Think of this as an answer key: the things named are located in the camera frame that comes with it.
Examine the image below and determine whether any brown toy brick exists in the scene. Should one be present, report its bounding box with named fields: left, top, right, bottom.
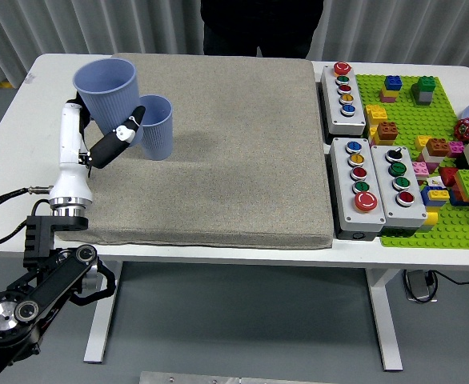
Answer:
left=425, top=137, right=451, bottom=158
left=375, top=120, right=399, bottom=142

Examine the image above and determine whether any lime green brick baseplate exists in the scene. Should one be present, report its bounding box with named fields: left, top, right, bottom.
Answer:
left=354, top=74, right=469, bottom=250

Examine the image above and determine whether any white pleated curtain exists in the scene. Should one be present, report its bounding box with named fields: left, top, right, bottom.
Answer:
left=0, top=0, right=469, bottom=93

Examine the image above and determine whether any light pink toy brick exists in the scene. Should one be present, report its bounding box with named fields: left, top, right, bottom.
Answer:
left=411, top=160, right=439, bottom=179

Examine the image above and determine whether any red toy brick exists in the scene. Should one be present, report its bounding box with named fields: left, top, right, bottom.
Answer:
left=437, top=166, right=460, bottom=188

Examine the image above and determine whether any white toy brick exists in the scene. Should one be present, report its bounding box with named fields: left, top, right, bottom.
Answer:
left=421, top=150, right=446, bottom=165

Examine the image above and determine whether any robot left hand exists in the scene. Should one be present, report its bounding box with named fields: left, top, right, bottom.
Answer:
left=48, top=90, right=146, bottom=206

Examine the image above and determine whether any grey five-button control box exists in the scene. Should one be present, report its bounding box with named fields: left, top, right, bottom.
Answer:
left=319, top=62, right=367, bottom=138
left=329, top=137, right=387, bottom=241

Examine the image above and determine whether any person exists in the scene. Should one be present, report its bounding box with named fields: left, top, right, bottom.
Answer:
left=200, top=0, right=324, bottom=59

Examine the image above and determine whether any grey selector switch control box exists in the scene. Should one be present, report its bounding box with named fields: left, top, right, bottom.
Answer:
left=370, top=144, right=428, bottom=236

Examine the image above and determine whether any black floor cable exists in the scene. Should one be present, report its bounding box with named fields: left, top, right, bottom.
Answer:
left=430, top=270, right=469, bottom=287

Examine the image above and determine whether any yellow toy cylinder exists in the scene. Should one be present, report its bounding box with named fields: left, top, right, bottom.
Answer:
left=419, top=210, right=439, bottom=234

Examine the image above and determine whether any grey-brown mat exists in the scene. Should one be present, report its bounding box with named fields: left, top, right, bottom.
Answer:
left=47, top=52, right=335, bottom=251

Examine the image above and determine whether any white table leg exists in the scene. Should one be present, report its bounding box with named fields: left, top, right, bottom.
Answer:
left=82, top=259, right=122, bottom=364
left=364, top=266, right=403, bottom=371

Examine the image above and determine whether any blue ribbed cup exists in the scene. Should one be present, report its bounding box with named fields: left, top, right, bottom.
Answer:
left=136, top=94, right=174, bottom=162
left=72, top=58, right=139, bottom=147

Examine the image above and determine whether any dark green toy brick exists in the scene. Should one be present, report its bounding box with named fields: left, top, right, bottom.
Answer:
left=411, top=74, right=437, bottom=94

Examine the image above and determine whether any grey power adapter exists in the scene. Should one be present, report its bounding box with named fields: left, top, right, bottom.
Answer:
left=403, top=269, right=438, bottom=303

